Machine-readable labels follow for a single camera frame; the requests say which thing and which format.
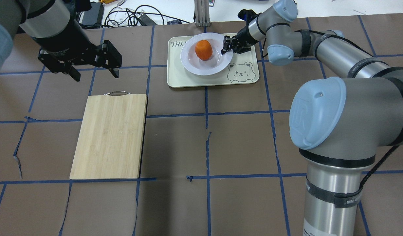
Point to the orange fruit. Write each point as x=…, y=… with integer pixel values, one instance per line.
x=203, y=50

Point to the aluminium frame post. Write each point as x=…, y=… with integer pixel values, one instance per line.
x=202, y=13

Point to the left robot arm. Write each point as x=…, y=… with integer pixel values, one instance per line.
x=52, y=24

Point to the bamboo cutting board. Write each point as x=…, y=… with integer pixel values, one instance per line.
x=111, y=136

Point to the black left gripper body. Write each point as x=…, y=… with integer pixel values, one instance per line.
x=66, y=42

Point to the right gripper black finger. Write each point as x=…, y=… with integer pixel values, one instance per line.
x=225, y=50

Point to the cream bear tray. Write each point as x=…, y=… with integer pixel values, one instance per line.
x=243, y=68

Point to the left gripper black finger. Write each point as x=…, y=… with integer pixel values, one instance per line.
x=74, y=73
x=114, y=72

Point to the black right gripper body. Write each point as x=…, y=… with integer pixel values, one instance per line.
x=242, y=37

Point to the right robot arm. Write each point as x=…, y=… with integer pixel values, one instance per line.
x=344, y=126

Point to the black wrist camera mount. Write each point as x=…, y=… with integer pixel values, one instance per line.
x=247, y=15

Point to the white ceramic plate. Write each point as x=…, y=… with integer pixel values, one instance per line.
x=215, y=64

